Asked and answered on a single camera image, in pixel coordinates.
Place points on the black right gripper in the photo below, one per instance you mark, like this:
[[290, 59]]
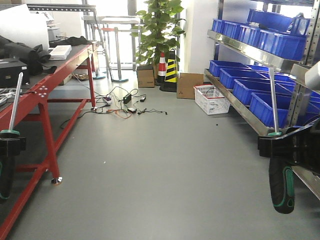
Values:
[[298, 146]]

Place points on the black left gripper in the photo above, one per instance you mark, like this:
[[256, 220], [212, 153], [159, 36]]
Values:
[[12, 146]]

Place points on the green black screwdriver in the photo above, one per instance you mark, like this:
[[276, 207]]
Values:
[[280, 174], [7, 163]]

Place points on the black box on table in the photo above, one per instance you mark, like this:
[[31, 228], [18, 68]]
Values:
[[10, 68]]

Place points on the dark cloth pile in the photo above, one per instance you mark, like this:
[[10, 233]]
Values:
[[35, 58]]

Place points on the steel shelf rack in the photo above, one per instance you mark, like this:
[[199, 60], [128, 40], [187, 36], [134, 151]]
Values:
[[288, 45]]

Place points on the white rectangular box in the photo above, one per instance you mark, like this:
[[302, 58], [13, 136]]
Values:
[[60, 52]]

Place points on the brown cardboard box on floor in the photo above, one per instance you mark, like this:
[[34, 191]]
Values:
[[186, 83]]

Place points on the yellow black traffic cone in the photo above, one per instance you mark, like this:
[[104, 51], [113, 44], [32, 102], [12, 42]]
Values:
[[170, 81]]

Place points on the small cardboard box by plant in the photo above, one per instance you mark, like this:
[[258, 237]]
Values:
[[145, 76]]

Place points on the red white traffic cone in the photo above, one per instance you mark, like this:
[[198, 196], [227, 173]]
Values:
[[162, 70]]

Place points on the green potted plant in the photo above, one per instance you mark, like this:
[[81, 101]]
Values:
[[159, 30]]

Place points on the red frame work table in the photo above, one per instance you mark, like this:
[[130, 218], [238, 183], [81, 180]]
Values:
[[33, 107]]

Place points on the white wire basket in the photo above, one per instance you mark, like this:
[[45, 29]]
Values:
[[211, 100]]

